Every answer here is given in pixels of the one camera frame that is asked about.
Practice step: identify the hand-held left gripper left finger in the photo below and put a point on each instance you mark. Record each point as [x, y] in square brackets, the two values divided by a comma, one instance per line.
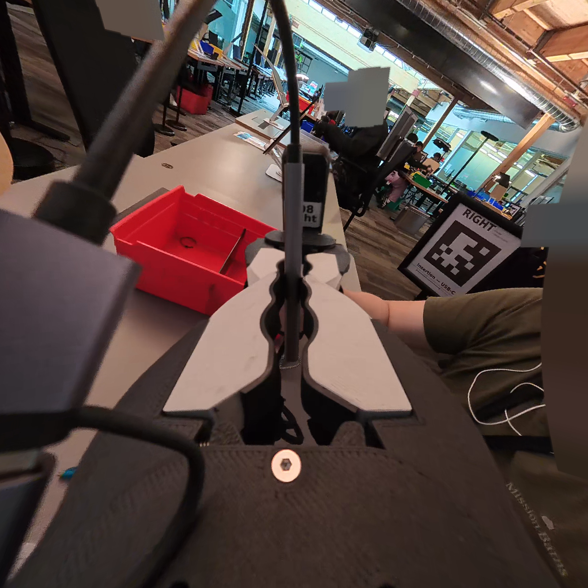
[225, 353]

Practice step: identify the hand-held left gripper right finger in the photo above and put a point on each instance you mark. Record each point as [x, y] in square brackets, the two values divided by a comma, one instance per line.
[358, 363]

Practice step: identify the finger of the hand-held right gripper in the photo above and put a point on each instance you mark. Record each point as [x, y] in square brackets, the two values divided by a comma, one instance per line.
[262, 268]
[326, 271]

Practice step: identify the red plastic bin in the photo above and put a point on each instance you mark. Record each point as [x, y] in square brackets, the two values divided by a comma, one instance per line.
[195, 101]
[160, 229]

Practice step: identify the grey usb hub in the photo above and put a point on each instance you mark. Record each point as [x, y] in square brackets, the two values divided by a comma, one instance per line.
[55, 298]

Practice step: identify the person's right forearm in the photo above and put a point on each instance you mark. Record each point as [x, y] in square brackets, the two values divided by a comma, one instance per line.
[395, 317]

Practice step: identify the black office chair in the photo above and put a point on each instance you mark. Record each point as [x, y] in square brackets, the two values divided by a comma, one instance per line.
[367, 202]

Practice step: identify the blue printed leaflet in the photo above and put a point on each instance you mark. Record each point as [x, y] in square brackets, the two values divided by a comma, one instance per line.
[250, 138]

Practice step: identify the grey monitor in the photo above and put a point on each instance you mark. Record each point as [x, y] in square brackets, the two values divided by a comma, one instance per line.
[397, 133]

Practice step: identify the grey waste bin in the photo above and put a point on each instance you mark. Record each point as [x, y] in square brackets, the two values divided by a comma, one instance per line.
[411, 220]

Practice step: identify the framed marker sign on stand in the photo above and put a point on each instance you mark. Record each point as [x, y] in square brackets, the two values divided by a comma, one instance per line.
[459, 257]

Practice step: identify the black floor lamp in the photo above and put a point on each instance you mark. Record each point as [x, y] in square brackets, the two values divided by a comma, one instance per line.
[473, 160]

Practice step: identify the black cabinet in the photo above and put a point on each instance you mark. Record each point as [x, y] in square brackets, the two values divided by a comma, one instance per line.
[92, 92]

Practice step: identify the black floor pole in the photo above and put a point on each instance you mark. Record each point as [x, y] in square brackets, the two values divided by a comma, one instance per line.
[32, 158]

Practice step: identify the pale horizontal duct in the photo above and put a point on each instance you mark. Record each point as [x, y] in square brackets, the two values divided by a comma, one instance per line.
[491, 115]

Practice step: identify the flexible silver duct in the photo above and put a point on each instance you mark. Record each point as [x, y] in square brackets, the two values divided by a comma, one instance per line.
[542, 99]

